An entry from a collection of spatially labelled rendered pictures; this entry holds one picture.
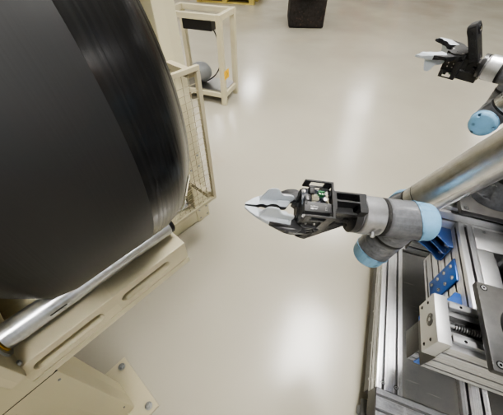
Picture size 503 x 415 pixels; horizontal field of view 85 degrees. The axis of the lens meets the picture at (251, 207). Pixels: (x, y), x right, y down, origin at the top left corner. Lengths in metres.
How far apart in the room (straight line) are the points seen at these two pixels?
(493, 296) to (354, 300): 0.79
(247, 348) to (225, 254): 0.54
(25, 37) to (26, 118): 0.06
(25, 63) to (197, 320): 1.34
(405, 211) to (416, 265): 1.03
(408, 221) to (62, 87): 0.53
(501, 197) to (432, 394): 0.73
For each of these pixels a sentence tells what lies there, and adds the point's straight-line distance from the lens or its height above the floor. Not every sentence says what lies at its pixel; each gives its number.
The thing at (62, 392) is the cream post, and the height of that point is 0.51.
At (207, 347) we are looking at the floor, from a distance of 1.45.
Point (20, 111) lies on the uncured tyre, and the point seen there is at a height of 1.27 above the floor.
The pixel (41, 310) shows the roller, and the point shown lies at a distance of 0.62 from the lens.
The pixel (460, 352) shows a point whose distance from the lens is 0.91.
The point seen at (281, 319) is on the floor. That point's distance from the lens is 1.48.
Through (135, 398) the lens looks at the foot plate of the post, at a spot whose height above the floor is 0.01.
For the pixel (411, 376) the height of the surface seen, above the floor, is 0.21.
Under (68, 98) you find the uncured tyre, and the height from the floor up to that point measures 1.27.
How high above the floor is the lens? 1.38
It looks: 47 degrees down
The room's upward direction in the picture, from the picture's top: straight up
